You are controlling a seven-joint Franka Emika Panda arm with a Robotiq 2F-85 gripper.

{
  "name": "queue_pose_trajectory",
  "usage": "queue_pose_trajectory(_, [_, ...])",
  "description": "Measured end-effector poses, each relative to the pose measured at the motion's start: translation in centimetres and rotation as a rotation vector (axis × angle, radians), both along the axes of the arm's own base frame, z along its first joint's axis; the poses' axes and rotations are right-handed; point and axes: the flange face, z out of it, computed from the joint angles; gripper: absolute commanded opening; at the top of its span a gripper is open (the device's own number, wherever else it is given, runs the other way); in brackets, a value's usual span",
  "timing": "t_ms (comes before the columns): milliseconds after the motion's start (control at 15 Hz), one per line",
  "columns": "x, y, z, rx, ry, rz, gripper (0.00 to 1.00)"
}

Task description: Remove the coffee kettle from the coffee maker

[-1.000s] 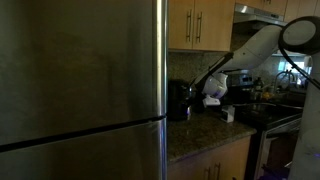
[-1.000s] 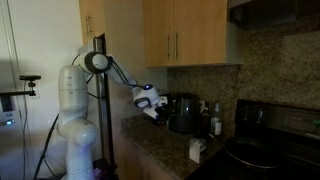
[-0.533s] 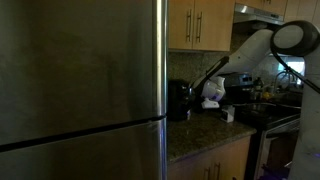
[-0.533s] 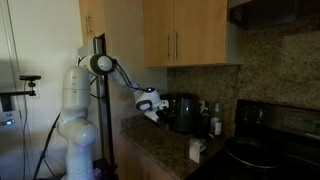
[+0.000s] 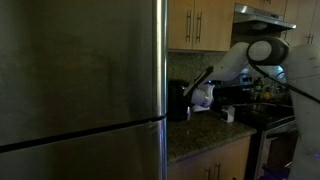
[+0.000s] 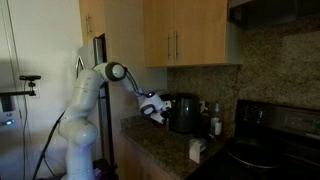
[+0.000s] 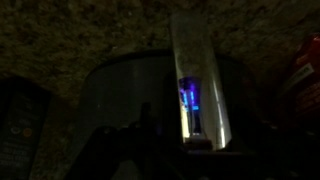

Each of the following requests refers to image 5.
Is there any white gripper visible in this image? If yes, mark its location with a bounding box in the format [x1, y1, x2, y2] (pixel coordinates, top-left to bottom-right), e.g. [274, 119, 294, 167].
[190, 83, 216, 109]

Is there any black coffee maker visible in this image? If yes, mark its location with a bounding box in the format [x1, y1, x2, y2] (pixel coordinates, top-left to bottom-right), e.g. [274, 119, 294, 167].
[167, 78, 192, 123]

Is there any dark glass bottle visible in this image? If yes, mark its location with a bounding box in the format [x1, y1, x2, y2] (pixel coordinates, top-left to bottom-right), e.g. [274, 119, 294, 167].
[253, 76, 264, 101]

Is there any black kitchen stove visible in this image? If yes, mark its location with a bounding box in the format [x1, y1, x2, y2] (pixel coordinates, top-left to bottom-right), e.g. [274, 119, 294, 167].
[234, 101, 298, 180]

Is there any wooden lower cabinet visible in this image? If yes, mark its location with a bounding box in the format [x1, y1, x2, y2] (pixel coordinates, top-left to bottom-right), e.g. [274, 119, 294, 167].
[167, 134, 252, 180]

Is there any stainless steel range hood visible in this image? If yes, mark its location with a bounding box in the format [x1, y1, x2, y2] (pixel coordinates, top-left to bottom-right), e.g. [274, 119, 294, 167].
[231, 3, 297, 35]

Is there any stainless steel refrigerator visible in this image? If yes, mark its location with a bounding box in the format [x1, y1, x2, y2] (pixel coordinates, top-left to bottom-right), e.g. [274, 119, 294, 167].
[0, 0, 169, 180]

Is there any wooden wall cabinet with handles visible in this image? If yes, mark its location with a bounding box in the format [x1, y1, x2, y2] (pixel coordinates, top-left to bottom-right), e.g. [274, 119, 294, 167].
[168, 0, 236, 53]

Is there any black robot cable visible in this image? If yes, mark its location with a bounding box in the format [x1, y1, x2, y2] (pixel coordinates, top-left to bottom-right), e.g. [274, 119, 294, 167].
[245, 42, 320, 105]

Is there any wooden wall cabinet beside hood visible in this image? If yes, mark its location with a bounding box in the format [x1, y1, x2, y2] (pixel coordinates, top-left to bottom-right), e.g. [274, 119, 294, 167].
[246, 0, 320, 46]

